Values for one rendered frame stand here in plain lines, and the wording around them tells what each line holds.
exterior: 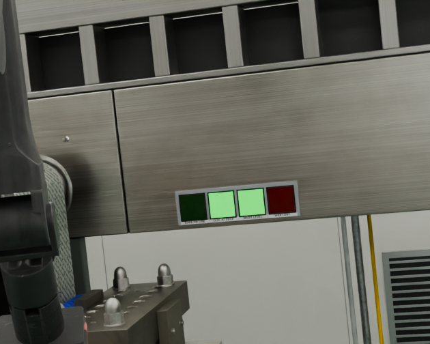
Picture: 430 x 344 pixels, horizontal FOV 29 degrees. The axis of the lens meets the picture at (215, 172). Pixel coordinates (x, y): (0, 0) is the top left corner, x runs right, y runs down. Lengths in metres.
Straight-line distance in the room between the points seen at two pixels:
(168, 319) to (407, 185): 0.52
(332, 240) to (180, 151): 2.39
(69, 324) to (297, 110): 0.79
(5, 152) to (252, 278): 3.28
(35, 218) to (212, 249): 3.25
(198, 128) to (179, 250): 2.51
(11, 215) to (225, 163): 0.84
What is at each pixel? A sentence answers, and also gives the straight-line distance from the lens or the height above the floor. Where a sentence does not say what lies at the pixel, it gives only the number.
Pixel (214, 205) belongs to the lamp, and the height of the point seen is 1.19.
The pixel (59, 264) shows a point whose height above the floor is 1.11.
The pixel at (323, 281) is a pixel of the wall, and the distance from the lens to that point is 4.07.
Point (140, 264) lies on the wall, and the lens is 4.23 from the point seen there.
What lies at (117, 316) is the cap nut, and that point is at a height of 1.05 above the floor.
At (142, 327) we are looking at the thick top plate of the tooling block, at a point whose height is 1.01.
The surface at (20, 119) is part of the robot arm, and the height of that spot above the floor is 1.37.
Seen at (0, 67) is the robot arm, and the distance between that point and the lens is 0.58.
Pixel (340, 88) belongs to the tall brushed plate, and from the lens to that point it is 1.65.
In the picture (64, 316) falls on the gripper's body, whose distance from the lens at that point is 1.04.
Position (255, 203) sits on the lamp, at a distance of 1.67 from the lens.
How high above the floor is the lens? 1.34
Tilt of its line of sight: 3 degrees down
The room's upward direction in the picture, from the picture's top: 6 degrees counter-clockwise
